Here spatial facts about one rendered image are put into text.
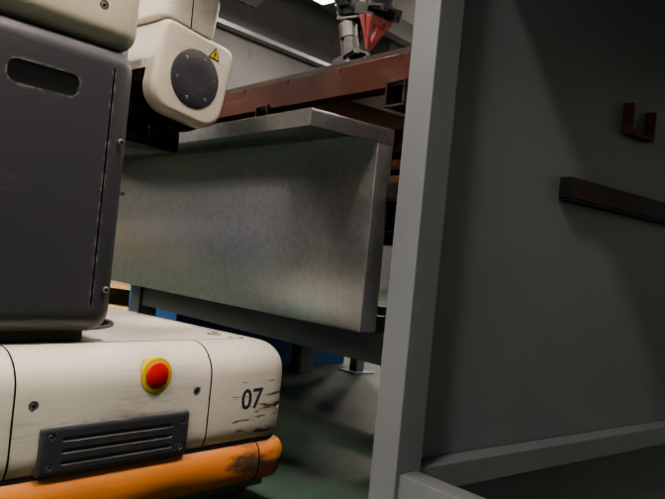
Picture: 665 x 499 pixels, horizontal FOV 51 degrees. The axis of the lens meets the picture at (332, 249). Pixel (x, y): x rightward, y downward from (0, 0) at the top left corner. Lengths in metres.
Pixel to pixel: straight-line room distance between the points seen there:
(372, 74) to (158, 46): 0.41
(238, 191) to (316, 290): 0.38
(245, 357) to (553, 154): 0.57
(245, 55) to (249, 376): 9.73
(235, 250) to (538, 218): 0.82
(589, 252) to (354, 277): 0.42
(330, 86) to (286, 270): 0.40
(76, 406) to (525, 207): 0.66
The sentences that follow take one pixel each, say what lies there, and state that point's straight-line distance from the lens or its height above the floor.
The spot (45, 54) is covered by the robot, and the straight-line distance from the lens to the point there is 0.98.
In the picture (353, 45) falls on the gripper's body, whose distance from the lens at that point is 2.15.
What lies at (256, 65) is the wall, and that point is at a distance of 10.87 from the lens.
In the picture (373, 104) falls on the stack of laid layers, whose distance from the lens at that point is 1.78.
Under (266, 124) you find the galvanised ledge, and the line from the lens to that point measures 1.31.
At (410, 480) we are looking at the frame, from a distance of 0.81.
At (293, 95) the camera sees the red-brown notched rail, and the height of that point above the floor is 0.79.
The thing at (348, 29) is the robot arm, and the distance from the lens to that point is 2.17.
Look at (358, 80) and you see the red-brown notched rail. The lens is 1.44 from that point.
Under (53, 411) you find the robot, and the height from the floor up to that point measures 0.20.
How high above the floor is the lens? 0.42
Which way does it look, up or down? 1 degrees up
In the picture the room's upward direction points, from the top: 6 degrees clockwise
